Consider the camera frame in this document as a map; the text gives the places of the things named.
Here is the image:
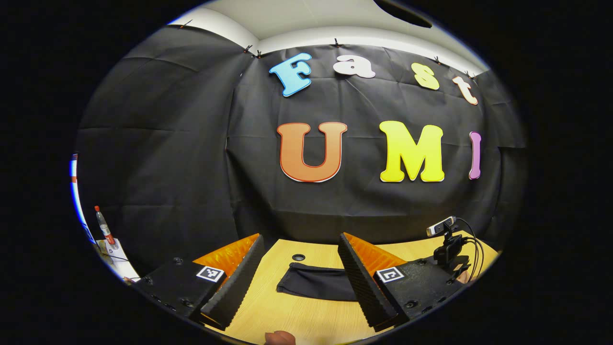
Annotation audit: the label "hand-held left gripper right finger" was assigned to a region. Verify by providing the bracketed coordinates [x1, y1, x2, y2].
[337, 232, 464, 332]

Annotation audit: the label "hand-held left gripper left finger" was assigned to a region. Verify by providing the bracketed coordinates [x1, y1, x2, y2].
[131, 233, 265, 331]

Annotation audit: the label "black jeans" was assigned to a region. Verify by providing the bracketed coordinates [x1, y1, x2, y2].
[276, 262, 361, 302]

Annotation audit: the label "white paper box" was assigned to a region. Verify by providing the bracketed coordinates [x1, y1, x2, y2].
[98, 238, 140, 281]

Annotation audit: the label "red capped white bottle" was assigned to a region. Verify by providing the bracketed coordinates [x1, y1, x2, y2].
[94, 206, 116, 247]

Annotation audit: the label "white banner with blue edge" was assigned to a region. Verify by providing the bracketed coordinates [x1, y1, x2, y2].
[70, 153, 96, 240]

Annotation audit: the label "dark ceiling fixture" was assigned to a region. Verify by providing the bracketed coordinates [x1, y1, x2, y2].
[374, 0, 432, 28]

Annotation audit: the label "black camera cable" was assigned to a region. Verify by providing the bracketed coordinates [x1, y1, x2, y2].
[455, 218, 485, 283]

